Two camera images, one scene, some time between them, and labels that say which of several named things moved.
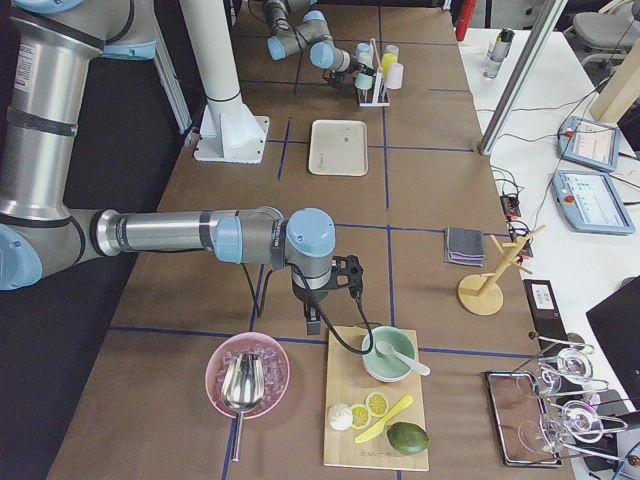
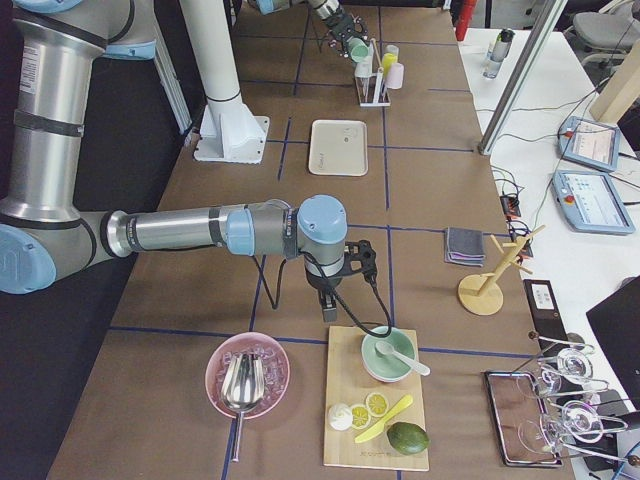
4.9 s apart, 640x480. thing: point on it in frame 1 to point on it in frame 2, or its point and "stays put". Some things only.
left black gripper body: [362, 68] to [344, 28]
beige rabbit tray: [338, 147] stays put
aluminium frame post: [524, 75] stays put
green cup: [363, 81] to [358, 49]
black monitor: [617, 323] stays put
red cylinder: [464, 19] stays put
